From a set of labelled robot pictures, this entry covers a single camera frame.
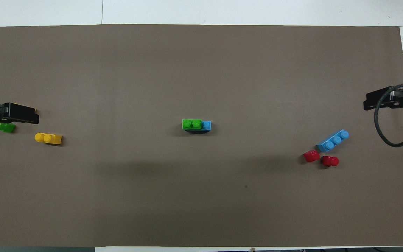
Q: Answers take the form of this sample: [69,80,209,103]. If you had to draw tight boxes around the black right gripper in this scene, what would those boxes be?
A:
[363,84,403,113]

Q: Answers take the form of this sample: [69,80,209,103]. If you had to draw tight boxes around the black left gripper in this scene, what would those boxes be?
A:
[0,102,40,126]

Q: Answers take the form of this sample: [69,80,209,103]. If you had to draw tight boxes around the blue three-stud block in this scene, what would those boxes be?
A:
[184,121,211,133]
[316,129,350,153]

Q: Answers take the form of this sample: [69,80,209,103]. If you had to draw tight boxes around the yellow two-stud block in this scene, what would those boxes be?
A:
[35,133,63,145]
[19,103,38,114]

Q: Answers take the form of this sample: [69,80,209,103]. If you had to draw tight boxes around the brown table mat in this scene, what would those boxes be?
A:
[0,24,403,247]

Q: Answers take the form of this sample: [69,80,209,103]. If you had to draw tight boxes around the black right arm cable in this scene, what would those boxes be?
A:
[374,83,403,147]

